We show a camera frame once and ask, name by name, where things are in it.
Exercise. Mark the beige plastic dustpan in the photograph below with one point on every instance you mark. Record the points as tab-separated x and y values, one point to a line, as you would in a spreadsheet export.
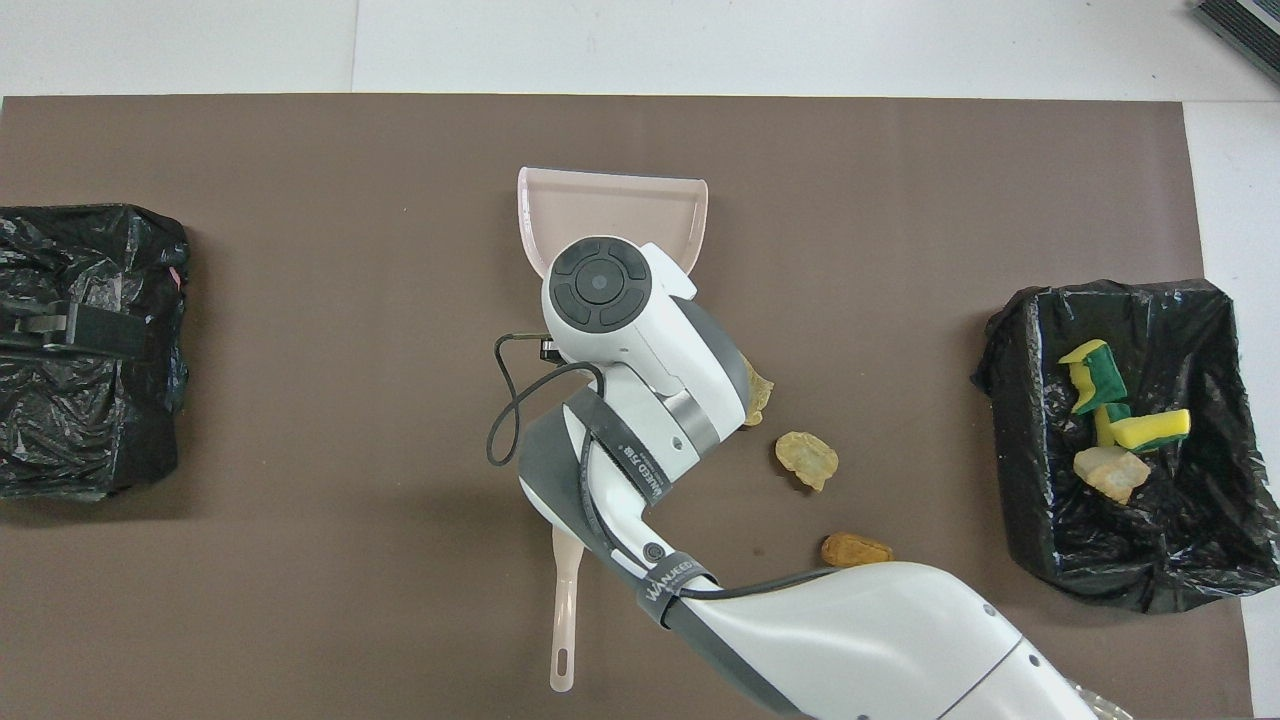
620	205

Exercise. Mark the beige hand brush black bristles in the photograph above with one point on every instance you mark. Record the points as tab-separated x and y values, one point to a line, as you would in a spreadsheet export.
565	640

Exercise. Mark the pale yellow scrap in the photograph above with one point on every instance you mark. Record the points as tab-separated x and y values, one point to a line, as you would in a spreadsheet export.
762	395
806	458

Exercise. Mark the orange brown scrap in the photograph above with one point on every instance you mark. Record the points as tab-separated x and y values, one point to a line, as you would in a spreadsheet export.
855	548

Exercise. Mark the yellow green sponge piece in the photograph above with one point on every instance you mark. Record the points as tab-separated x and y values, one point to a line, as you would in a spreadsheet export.
1150	430
1103	430
1095	385

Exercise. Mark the striped orange bread toy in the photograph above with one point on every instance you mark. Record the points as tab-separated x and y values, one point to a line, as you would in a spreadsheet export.
1110	472

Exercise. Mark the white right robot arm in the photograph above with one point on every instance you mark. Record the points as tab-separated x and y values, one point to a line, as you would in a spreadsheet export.
850	630

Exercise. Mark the bin with black plastic liner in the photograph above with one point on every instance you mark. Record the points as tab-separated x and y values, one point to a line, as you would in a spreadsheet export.
1040	520
100	440

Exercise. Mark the brown table mat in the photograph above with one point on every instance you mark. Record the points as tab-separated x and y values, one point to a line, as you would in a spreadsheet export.
300	200

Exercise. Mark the grey ribbed device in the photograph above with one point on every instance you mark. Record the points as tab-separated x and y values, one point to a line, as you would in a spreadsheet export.
1250	25

